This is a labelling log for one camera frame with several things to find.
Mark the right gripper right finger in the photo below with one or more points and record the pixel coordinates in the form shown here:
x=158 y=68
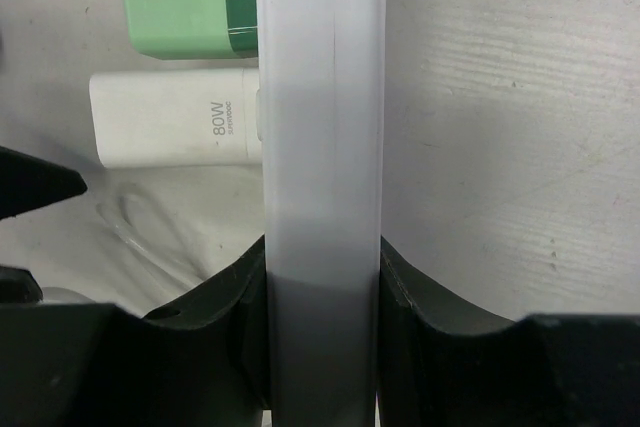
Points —
x=443 y=361

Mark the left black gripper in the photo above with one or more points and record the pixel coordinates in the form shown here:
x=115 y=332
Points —
x=28 y=183

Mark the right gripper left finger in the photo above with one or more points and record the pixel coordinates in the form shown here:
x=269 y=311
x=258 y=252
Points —
x=199 y=360

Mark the white usb charger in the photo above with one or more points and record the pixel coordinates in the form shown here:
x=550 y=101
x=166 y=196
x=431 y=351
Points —
x=178 y=118

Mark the green usb charger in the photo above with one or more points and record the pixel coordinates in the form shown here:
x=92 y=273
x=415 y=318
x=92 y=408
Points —
x=193 y=29

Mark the white power strip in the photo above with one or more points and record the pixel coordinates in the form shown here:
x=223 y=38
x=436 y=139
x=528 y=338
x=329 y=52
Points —
x=322 y=77

